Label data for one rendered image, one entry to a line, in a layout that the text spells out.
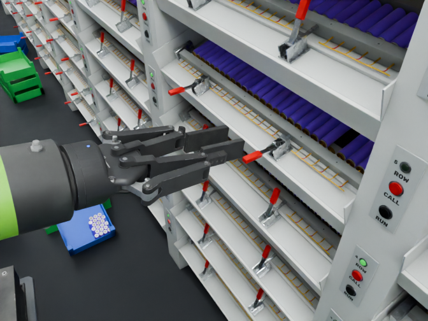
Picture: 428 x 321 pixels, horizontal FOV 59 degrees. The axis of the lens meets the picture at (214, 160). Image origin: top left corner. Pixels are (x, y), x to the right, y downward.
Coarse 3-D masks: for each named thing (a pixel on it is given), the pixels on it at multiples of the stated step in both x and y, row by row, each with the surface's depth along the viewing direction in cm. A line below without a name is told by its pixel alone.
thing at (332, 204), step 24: (168, 48) 93; (192, 48) 94; (168, 72) 93; (192, 72) 90; (192, 96) 84; (216, 96) 82; (216, 120) 80; (240, 120) 76; (264, 144) 70; (288, 168) 65; (312, 168) 64; (312, 192) 61; (336, 192) 60; (336, 216) 58
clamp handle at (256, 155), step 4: (276, 144) 66; (268, 148) 66; (272, 148) 66; (276, 148) 66; (256, 152) 65; (260, 152) 65; (264, 152) 65; (268, 152) 65; (244, 156) 64; (248, 156) 64; (252, 156) 64; (256, 156) 64; (260, 156) 65; (244, 160) 64; (248, 160) 63; (252, 160) 64
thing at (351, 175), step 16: (192, 64) 89; (224, 80) 81; (240, 96) 76; (256, 112) 74; (272, 112) 71; (288, 128) 68; (304, 144) 65; (304, 160) 64; (320, 160) 63; (336, 160) 61; (352, 176) 58
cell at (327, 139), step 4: (340, 124) 66; (344, 124) 65; (336, 128) 65; (340, 128) 65; (344, 128) 65; (348, 128) 65; (332, 132) 65; (336, 132) 65; (340, 132) 65; (344, 132) 65; (324, 136) 65; (328, 136) 65; (332, 136) 65; (336, 136) 65; (340, 136) 65; (324, 140) 64; (328, 140) 64; (332, 140) 65; (328, 144) 64
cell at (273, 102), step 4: (284, 92) 74; (288, 92) 74; (292, 92) 74; (276, 96) 74; (280, 96) 74; (284, 96) 74; (288, 96) 74; (272, 100) 74; (276, 100) 74; (280, 100) 74; (272, 104) 73; (276, 104) 74; (272, 108) 74
